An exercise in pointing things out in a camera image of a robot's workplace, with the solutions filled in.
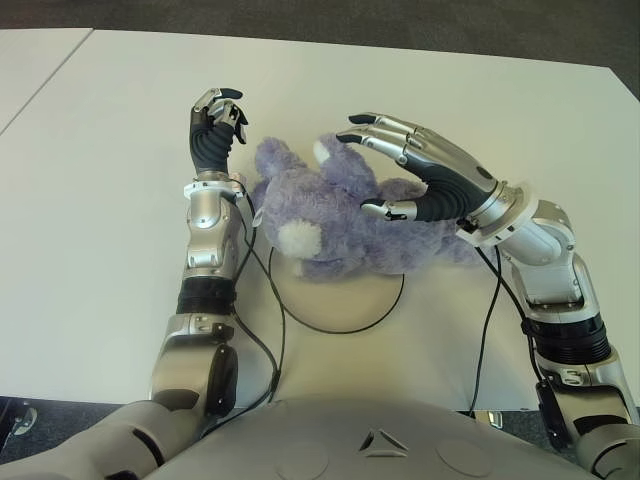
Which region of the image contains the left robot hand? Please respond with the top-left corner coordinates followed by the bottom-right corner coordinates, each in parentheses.
top-left (188, 86), bottom-right (250, 183)

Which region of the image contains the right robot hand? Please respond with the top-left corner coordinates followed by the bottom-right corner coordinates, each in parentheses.
top-left (335, 112), bottom-right (507, 237)

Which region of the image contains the purple plush doll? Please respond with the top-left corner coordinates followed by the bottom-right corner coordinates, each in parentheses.
top-left (249, 131), bottom-right (497, 284)

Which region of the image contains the white plate with black rim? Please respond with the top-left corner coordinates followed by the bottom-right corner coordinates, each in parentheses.
top-left (268, 244), bottom-right (407, 335)

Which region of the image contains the chrome table foot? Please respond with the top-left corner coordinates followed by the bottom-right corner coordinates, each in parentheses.
top-left (472, 408), bottom-right (504, 429)

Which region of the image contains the grey robot torso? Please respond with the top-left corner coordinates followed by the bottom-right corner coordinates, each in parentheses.
top-left (144, 394), bottom-right (596, 480)

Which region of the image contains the metal caster foot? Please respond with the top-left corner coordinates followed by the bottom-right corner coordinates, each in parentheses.
top-left (0, 397), bottom-right (39, 451)

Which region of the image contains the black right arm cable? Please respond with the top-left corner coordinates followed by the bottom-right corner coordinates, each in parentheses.
top-left (466, 243), bottom-right (547, 417)

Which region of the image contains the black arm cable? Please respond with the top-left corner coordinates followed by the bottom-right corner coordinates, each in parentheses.
top-left (199, 192), bottom-right (289, 437)
top-left (466, 243), bottom-right (547, 417)

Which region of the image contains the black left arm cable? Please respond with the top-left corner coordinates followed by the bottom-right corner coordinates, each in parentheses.
top-left (199, 192), bottom-right (289, 437)

